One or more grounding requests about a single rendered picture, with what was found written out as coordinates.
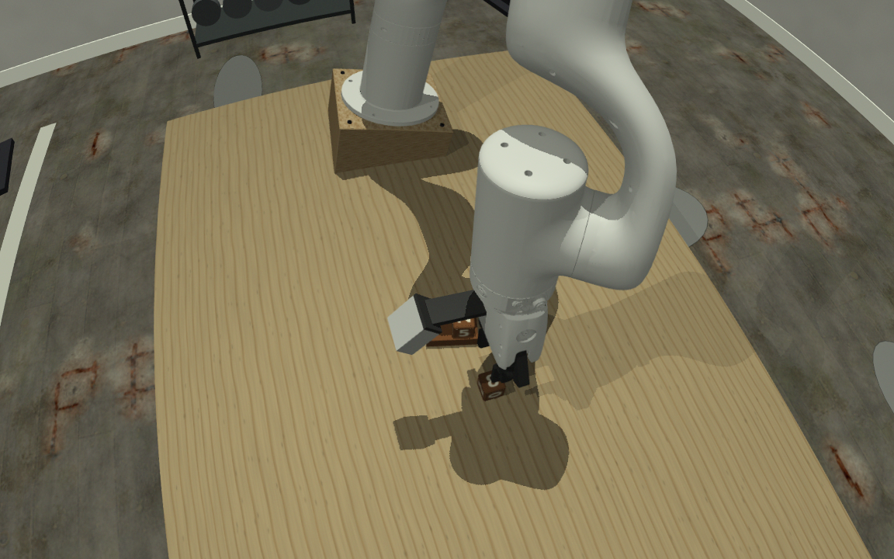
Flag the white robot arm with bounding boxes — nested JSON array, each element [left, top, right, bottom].
[[341, 0, 677, 355]]

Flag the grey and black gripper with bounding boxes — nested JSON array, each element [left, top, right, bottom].
[[477, 300, 548, 388]]

